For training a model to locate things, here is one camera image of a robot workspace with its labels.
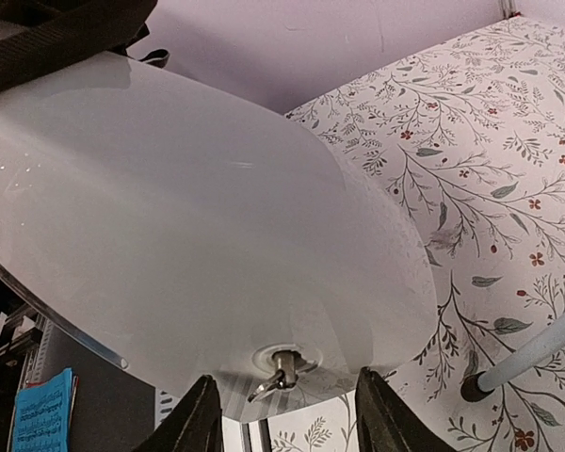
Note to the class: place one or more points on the white metronome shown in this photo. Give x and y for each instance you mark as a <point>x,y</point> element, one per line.
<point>176,230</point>

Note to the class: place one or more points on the grey perforated music stand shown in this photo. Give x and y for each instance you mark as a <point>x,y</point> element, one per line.
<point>546,343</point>

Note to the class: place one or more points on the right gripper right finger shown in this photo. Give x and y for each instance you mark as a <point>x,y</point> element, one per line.
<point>384,420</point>

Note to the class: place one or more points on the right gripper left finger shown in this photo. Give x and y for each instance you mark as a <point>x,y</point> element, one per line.
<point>194,425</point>

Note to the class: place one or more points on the blue sheet music booklet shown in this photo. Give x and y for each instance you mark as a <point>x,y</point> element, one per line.
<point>42,415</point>

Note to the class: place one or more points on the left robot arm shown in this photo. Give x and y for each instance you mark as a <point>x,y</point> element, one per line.
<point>41,37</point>

